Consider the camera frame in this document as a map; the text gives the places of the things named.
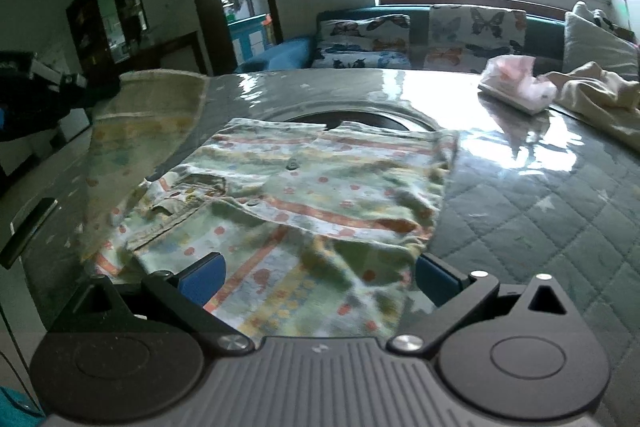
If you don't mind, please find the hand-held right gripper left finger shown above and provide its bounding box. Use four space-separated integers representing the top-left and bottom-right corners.
47 252 256 354

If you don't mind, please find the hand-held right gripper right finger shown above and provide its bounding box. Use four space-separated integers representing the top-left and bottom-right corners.
388 255 594 356

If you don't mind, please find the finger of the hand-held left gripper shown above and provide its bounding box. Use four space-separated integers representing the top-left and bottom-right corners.
62 74 122 110

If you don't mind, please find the patterned green children's shirt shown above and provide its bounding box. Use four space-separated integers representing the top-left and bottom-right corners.
80 69 462 342

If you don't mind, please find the dark wooden cabinet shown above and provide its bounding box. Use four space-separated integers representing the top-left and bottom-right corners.
65 0 202 78

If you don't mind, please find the blue cabinet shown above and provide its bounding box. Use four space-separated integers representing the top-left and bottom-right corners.
227 12 274 64

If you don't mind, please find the round black induction cooktop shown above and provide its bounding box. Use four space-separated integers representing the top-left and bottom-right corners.
284 103 442 134

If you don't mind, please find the white tissue pack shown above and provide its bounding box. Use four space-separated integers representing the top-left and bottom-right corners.
477 54 559 116

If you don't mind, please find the teal cloth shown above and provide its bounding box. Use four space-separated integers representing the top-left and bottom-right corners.
0 386 47 419

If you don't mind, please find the butterfly print cushion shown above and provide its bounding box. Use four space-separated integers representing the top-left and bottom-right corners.
422 4 529 75
312 14 414 70

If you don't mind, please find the cream cloth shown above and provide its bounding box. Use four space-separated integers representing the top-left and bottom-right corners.
537 61 640 140

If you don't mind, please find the teal sofa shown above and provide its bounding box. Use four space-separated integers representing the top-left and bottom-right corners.
235 4 640 76

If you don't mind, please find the grey pillow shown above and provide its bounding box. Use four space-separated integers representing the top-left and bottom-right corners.
562 1 640 80

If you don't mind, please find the black white plush toy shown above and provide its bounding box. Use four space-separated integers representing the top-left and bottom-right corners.
594 8 632 38

